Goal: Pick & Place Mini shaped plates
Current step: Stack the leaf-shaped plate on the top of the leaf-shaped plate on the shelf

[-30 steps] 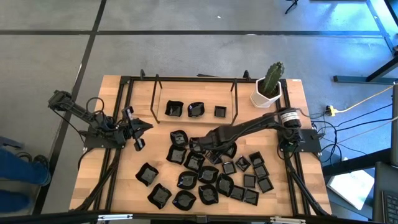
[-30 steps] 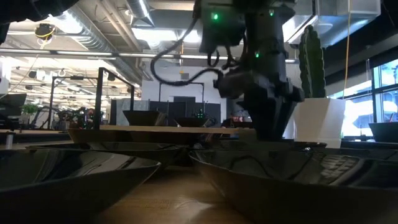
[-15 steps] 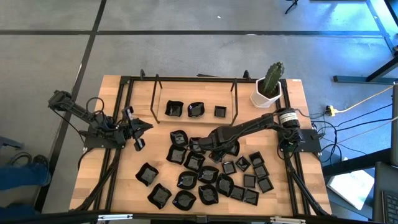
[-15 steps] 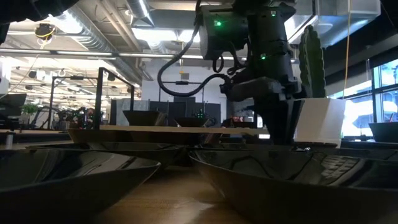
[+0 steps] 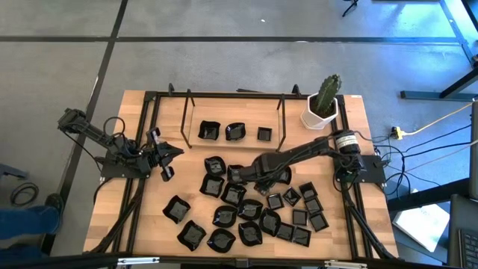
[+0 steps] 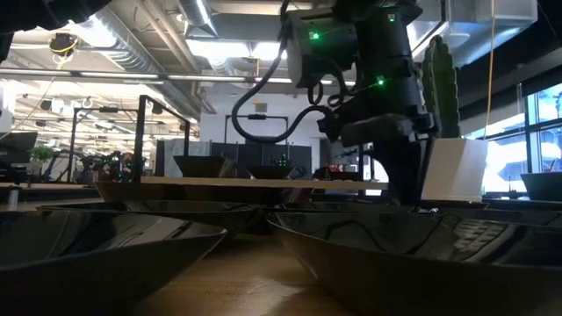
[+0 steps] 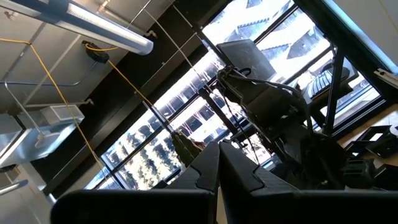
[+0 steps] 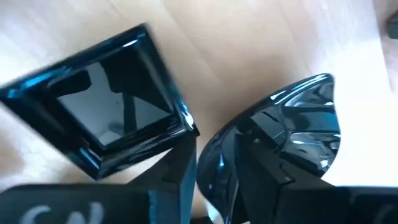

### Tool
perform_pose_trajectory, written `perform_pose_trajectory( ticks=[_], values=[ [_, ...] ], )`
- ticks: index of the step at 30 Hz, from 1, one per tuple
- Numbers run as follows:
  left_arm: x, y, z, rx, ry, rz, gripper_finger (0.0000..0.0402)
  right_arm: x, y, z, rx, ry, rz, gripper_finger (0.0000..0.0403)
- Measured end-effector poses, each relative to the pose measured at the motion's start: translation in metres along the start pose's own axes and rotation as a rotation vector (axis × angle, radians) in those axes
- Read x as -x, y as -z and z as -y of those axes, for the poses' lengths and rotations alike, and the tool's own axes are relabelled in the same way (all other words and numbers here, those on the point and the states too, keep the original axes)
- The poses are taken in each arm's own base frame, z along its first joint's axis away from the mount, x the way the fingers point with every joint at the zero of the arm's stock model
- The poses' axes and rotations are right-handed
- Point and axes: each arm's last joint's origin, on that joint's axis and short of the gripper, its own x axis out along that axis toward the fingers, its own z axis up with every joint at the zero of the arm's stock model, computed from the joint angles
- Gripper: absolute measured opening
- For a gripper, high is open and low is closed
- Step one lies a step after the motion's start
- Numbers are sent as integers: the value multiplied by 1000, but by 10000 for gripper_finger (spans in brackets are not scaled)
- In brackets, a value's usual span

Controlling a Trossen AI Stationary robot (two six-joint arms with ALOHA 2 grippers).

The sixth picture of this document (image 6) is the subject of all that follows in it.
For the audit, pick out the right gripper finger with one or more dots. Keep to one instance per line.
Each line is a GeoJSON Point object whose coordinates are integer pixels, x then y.
{"type": "Point", "coordinates": [426, 162]}
{"type": "Point", "coordinates": [401, 175]}

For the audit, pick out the small black square plate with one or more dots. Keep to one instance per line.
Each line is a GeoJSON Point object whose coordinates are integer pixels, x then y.
{"type": "Point", "coordinates": [456, 205]}
{"type": "Point", "coordinates": [347, 176]}

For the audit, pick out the distant robot arm green light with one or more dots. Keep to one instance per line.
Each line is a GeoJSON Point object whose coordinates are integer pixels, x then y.
{"type": "Point", "coordinates": [295, 166]}

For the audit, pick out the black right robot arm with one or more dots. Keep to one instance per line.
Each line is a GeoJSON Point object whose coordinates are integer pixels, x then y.
{"type": "Point", "coordinates": [386, 57]}

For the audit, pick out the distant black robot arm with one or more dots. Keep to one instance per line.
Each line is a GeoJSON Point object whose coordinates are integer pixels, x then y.
{"type": "Point", "coordinates": [88, 160]}

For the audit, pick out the white faceted plant pot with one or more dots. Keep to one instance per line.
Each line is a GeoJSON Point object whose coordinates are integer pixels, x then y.
{"type": "Point", "coordinates": [456, 171]}

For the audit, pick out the person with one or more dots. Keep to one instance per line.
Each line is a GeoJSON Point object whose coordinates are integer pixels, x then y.
{"type": "Point", "coordinates": [336, 167]}
{"type": "Point", "coordinates": [127, 162]}

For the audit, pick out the green cactus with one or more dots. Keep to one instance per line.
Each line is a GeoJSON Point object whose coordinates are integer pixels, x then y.
{"type": "Point", "coordinates": [443, 88]}

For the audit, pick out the dark office partition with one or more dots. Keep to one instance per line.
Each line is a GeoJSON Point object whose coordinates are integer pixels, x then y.
{"type": "Point", "coordinates": [303, 151]}

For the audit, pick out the dark tapered tub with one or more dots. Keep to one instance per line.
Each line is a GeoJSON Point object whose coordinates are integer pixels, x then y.
{"type": "Point", "coordinates": [544, 186]}

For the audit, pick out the bright ceiling light panel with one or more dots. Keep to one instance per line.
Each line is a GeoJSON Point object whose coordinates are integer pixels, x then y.
{"type": "Point", "coordinates": [237, 50]}

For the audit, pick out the distant wooden table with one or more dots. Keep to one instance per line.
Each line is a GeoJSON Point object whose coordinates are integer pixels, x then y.
{"type": "Point", "coordinates": [52, 191]}

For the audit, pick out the green potted plant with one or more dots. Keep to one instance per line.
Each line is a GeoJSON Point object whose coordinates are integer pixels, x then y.
{"type": "Point", "coordinates": [41, 153]}

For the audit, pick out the dark monitor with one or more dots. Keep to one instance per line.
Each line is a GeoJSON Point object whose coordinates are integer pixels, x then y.
{"type": "Point", "coordinates": [17, 147]}

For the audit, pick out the black window frame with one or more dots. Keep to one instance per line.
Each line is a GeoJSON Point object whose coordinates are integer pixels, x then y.
{"type": "Point", "coordinates": [529, 149]}

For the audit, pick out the grey wall vent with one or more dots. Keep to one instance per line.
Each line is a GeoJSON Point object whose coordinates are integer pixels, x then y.
{"type": "Point", "coordinates": [261, 107]}

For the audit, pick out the wooden shelf black metal frame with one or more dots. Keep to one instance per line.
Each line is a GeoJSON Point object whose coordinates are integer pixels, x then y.
{"type": "Point", "coordinates": [263, 183]}

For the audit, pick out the large metal duct box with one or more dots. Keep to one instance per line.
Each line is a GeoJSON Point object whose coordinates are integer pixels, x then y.
{"type": "Point", "coordinates": [492, 22]}

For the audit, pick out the silver corrugated air duct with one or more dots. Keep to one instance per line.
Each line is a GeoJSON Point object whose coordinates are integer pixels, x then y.
{"type": "Point", "coordinates": [131, 48]}

